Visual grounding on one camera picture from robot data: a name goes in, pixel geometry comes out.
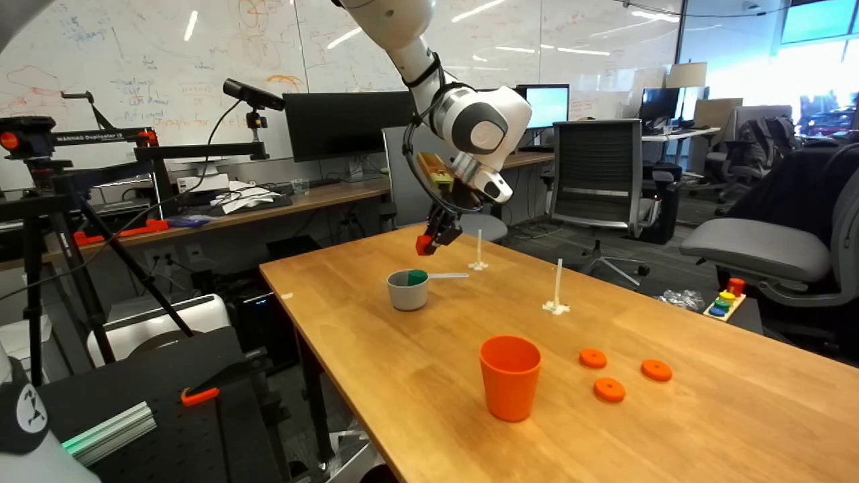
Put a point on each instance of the wooden side desk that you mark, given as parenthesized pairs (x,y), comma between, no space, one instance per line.
(270,211)

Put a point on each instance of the black high-back chair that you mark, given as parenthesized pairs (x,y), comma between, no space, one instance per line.
(594,175)

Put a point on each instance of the grey office chair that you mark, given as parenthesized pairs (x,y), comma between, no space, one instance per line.
(760,246)

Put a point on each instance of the white upright stick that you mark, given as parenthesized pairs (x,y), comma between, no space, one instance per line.
(558,308)

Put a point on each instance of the small lit monitor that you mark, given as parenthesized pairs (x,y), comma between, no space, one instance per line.
(547,105)

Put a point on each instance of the orange cube block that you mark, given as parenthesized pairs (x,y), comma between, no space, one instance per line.
(425,246)

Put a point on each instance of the colourful wooden toy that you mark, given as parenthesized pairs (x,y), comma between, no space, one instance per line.
(725,303)

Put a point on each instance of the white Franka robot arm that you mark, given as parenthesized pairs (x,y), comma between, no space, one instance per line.
(480,123)

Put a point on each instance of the clear peg stand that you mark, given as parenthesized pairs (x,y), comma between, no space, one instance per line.
(480,268)

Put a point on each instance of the orange clamp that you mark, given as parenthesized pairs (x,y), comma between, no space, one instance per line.
(199,397)

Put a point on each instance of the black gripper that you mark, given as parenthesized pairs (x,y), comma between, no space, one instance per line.
(447,220)

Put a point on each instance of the green block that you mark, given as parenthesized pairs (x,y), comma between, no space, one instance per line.
(417,279)

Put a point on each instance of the black camera on mount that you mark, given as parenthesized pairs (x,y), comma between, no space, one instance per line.
(253,92)

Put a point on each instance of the black low box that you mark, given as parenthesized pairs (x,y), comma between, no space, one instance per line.
(743,319)

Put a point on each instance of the orange disc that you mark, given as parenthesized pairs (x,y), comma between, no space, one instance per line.
(591,358)
(610,391)
(657,372)

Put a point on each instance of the white ABB robot base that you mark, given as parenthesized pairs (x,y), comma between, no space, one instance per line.
(163,326)

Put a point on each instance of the black camera tripod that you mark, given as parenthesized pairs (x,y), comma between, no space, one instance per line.
(56,190)

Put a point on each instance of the large black monitor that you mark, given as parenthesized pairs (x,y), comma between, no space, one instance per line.
(345,126)

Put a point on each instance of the grey measuring cup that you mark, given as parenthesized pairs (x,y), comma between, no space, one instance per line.
(407,295)

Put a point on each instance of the black cap with logo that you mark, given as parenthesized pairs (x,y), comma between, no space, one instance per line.
(21,411)

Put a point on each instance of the orange plastic cup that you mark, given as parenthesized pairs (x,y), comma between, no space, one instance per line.
(511,379)

